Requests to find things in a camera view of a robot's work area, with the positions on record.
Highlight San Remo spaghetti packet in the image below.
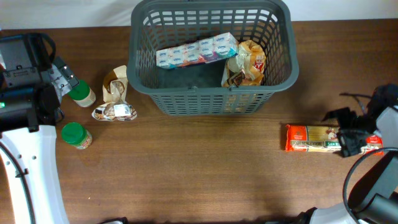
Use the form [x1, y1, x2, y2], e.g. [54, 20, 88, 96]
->
[285, 124, 383, 156]

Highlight orange brown snack bag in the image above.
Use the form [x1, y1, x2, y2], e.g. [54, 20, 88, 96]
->
[221, 40, 266, 88]

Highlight grey plastic laundry basket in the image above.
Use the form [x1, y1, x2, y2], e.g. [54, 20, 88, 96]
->
[127, 0, 299, 116]

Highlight Kleenex tissue multipack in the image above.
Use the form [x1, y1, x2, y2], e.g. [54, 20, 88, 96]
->
[156, 32, 239, 69]

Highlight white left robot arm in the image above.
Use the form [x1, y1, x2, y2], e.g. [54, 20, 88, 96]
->
[1, 33, 79, 223]

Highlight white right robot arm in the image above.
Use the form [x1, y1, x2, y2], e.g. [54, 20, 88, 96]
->
[294, 84, 397, 223]

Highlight green lid jar cream contents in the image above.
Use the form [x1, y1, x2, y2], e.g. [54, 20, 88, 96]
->
[68, 80, 96, 108]

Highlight green lid jar labelled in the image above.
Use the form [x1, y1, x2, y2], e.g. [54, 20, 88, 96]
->
[62, 123, 93, 149]

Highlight crumpled brown paper snack bag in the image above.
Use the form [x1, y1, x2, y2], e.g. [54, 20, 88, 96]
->
[91, 65, 137, 122]

